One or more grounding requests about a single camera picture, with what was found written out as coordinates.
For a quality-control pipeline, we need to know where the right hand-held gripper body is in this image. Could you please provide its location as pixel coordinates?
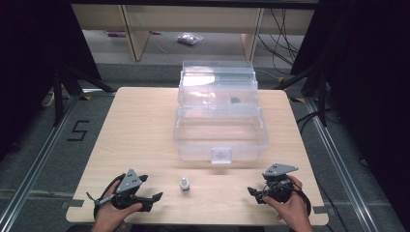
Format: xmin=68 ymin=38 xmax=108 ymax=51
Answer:
xmin=261 ymin=162 xmax=300 ymax=205

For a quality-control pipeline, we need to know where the aluminium floor rail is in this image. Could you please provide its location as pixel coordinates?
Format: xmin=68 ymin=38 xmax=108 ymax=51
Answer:
xmin=0 ymin=94 xmax=85 ymax=226
xmin=306 ymin=98 xmax=379 ymax=232

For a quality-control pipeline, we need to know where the person's right hand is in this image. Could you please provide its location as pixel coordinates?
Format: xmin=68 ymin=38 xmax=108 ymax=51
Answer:
xmin=262 ymin=174 xmax=313 ymax=232

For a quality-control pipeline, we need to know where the black floor cable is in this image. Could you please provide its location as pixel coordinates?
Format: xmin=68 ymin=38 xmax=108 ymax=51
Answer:
xmin=295 ymin=109 xmax=323 ymax=136

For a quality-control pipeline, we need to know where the beige wooden shelf unit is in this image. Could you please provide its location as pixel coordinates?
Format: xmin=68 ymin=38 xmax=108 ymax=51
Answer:
xmin=71 ymin=3 xmax=316 ymax=63

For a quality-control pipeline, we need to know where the person's left hand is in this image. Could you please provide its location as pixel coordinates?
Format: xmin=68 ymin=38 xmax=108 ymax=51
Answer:
xmin=92 ymin=183 xmax=143 ymax=232

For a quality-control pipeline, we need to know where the bundle of black cables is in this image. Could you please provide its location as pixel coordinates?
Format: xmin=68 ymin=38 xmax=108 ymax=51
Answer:
xmin=256 ymin=8 xmax=305 ymax=70

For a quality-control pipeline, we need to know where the black gripper strap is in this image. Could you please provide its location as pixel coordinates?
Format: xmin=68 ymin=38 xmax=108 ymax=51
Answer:
xmin=291 ymin=188 xmax=312 ymax=218
xmin=93 ymin=173 xmax=127 ymax=220

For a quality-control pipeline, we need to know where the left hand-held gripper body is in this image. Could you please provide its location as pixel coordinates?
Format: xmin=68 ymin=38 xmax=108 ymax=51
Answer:
xmin=110 ymin=168 xmax=153 ymax=213

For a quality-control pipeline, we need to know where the small grey metal part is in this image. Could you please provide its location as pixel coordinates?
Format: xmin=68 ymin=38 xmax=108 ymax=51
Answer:
xmin=179 ymin=177 xmax=191 ymax=193

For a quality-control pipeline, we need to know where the clear plastic storage box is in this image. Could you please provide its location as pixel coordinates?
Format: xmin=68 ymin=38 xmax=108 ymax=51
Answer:
xmin=172 ymin=60 xmax=270 ymax=165

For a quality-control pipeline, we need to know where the black metal stand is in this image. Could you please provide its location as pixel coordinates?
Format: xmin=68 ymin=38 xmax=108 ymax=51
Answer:
xmin=51 ymin=66 xmax=117 ymax=128
xmin=274 ymin=64 xmax=333 ymax=128

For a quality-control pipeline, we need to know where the clear plastic bag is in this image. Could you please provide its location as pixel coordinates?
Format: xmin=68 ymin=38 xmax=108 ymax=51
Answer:
xmin=176 ymin=32 xmax=205 ymax=46

